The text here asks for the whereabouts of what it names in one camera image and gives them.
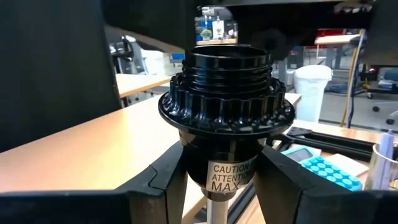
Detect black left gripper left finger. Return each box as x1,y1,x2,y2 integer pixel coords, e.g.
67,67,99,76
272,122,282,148
0,141,189,224

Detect teal calculator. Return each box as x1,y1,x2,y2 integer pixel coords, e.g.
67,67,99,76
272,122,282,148
280,145,364,192

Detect white notepad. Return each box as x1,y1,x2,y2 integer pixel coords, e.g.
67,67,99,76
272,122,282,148
323,152,370,178

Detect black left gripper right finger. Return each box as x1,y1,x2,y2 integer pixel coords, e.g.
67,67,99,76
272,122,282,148
253,144,398,224

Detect red storage bins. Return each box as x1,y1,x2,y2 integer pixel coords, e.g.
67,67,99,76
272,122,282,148
306,27,354,47

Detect large light wood table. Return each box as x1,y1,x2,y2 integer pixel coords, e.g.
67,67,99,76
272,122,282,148
0,92,303,194

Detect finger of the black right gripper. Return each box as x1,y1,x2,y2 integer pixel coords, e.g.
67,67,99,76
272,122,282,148
231,4,335,60
102,0,200,53

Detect black office chair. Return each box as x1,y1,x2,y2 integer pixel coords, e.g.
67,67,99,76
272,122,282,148
359,67,398,126

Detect gold wire pen holder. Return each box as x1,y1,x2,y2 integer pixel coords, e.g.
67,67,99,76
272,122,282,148
363,142,398,191

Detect white pen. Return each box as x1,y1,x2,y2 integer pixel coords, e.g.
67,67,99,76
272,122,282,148
377,133,396,187

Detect white trash bin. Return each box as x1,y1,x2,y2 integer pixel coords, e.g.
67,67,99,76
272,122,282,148
292,64,333,123

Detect wood table with black legs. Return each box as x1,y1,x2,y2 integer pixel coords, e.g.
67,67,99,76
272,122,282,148
195,37,239,46

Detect black lamp socket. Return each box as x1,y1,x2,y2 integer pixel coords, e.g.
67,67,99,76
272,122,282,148
157,44,296,224

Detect white printed box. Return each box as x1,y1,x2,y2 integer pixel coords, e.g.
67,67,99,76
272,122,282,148
211,20,226,40

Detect yellow cable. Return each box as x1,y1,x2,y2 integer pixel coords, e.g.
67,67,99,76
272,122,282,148
340,29,365,128

